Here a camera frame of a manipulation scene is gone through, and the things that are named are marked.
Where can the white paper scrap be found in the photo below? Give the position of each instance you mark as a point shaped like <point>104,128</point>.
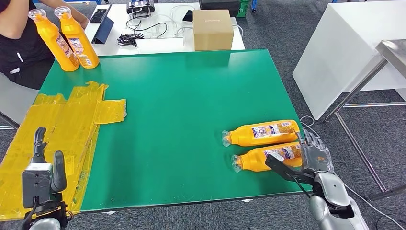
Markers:
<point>246,200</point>
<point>108,213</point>

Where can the black smartphone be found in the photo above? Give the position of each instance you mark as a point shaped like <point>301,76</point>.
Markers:
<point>98,16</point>
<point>188,15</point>

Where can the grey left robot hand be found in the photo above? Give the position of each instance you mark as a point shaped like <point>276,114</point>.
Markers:
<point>39,146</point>

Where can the black hard case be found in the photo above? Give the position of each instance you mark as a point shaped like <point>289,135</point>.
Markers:
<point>220,7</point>

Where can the green box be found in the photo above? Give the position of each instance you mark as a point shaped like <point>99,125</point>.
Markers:
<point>243,8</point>

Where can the orange plastic bottle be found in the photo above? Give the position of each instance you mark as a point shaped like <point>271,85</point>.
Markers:
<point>260,135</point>
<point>54,41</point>
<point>79,41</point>
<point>253,160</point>

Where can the white cabinet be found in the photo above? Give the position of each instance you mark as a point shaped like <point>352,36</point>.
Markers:
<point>342,47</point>

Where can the person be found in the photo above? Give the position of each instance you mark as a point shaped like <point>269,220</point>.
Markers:
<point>16,50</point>

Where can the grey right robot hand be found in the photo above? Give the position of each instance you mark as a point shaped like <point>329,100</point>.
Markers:
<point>317,157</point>

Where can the person's left forearm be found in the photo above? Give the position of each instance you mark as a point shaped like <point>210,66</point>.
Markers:
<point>76,14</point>

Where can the dark blue tablet case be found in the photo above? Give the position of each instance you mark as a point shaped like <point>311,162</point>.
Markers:
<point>103,31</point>

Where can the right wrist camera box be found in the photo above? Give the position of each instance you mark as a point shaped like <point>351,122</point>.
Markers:
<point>276,162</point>

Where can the yellow tape patch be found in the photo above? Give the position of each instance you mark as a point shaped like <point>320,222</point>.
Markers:
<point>47,127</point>

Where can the person's right forearm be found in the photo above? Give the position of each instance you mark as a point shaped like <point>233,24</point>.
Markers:
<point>16,19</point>

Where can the black electronic device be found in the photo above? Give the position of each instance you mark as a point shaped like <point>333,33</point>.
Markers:
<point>141,6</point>

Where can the stainless steel table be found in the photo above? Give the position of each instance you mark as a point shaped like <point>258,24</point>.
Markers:
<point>393,54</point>

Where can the brown cardboard box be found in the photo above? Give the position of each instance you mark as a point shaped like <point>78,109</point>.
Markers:
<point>213,30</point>

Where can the grey chair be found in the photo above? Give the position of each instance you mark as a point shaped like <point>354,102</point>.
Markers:
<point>16,103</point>

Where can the white desk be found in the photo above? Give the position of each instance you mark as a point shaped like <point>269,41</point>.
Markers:
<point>120,50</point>

